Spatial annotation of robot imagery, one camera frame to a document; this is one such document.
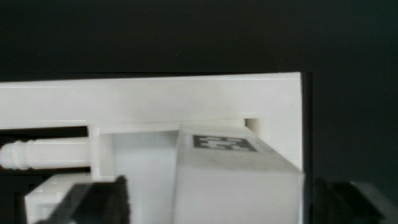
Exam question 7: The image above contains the white chair seat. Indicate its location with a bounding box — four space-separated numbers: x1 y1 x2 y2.
0 73 304 224

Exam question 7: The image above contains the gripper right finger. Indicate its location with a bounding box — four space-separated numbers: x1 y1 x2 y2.
309 178 398 224

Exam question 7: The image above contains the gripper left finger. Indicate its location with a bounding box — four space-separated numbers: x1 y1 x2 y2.
37 176 130 224

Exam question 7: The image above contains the white chair leg block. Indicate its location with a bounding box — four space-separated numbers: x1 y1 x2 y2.
174 126 304 224

